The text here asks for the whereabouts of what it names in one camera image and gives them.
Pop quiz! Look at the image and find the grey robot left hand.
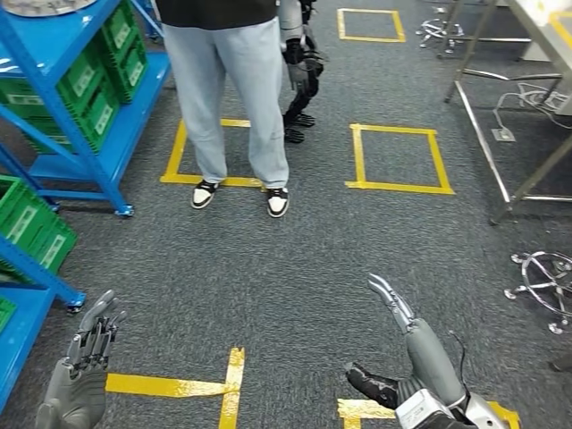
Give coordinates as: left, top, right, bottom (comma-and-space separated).
35, 290, 128, 429

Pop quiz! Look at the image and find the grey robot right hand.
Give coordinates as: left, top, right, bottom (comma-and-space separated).
345, 273, 468, 413

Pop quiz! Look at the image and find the blue metal shelf rack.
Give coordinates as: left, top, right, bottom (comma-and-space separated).
0, 0, 172, 218
0, 236, 86, 416

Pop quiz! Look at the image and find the stainless steel workbench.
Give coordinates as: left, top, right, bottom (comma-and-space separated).
440, 0, 572, 226

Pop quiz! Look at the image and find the green plastic crate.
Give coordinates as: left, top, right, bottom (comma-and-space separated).
78, 80, 121, 156
0, 215, 78, 282
58, 41, 106, 116
0, 296, 16, 332
0, 78, 48, 118
0, 174, 50, 247
100, 0, 135, 57
113, 38, 149, 105

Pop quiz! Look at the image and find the black stool chrome base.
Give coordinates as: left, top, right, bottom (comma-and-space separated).
504, 250, 572, 336

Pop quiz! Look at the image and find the black humanoid robot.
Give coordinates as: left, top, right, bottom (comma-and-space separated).
277, 0, 328, 145

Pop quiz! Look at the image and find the person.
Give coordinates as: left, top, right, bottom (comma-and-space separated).
154, 0, 291, 219

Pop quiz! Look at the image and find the yellow tape outline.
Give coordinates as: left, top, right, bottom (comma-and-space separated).
549, 10, 572, 48

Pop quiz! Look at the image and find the grey plastic wheel cover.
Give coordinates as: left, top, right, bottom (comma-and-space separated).
0, 0, 97, 18

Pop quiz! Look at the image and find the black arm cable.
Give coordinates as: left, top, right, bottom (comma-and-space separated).
448, 330, 470, 395

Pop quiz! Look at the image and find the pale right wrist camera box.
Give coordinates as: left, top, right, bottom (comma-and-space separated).
395, 389, 470, 429

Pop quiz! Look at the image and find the white power strip cable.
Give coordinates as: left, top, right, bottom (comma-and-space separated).
491, 82, 572, 143

